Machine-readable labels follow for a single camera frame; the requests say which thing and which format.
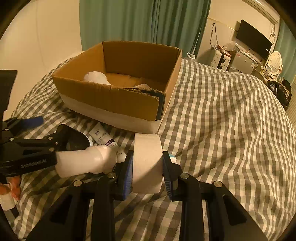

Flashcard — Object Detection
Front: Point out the gloved left hand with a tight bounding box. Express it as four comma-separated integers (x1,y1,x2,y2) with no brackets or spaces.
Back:
1,176,22,211

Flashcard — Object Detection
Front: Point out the teal curtain by mirror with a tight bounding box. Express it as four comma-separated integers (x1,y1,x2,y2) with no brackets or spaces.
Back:
274,19,296,84

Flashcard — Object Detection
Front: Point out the open cardboard box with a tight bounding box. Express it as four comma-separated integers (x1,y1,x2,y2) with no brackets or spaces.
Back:
52,41,182,133

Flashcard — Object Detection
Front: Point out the white purple cream tube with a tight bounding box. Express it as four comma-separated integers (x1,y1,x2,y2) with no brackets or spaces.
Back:
89,123,126,163

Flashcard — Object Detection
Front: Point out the black garbage bag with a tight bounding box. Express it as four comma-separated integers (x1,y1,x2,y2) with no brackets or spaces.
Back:
267,79,292,110

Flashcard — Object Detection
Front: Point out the white bottle inside box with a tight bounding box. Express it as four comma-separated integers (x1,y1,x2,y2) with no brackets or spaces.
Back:
83,71,110,85

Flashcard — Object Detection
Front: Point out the silver mini fridge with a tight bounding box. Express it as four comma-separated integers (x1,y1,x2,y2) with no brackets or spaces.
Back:
227,51,255,74

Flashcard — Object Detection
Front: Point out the white plastic bottle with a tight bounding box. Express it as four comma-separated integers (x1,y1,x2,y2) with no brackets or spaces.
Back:
55,145,117,178

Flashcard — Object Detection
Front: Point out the white oval vanity mirror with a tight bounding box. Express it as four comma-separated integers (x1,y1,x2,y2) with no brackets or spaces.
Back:
267,51,283,75

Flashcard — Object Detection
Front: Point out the grey checkered bed cover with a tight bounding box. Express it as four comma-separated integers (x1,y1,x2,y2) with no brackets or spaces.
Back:
12,59,295,240

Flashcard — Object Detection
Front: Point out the white air conditioner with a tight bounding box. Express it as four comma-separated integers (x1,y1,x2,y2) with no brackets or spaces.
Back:
243,0,280,24

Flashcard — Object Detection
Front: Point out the white tape roll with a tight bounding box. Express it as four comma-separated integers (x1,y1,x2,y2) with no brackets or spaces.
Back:
132,133,163,194

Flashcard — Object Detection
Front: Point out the black wall television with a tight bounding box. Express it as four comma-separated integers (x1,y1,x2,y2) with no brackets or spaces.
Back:
236,20,272,60

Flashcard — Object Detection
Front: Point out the white suitcase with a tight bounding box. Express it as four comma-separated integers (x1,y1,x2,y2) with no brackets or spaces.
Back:
208,49,231,71

